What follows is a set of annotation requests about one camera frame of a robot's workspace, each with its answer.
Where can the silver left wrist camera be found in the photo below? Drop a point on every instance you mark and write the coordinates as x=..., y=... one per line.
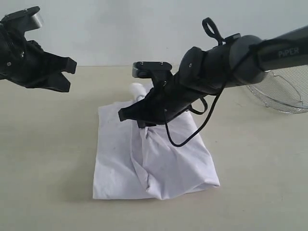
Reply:
x=23, y=21

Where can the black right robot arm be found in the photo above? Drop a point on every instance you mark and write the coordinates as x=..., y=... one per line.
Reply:
x=241, y=60

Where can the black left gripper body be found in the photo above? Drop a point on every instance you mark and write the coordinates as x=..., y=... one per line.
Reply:
x=22, y=61

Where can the round metal wire mesh basket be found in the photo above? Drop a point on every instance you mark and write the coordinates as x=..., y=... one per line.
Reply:
x=285, y=90

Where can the white t-shirt with red logo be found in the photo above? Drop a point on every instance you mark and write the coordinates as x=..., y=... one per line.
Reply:
x=141, y=163

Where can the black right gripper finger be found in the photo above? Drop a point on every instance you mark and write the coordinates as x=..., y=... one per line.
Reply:
x=143, y=124

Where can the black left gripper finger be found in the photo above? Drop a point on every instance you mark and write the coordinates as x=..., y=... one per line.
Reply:
x=55, y=82

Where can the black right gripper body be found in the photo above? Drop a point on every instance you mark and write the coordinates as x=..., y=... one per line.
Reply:
x=163, y=103

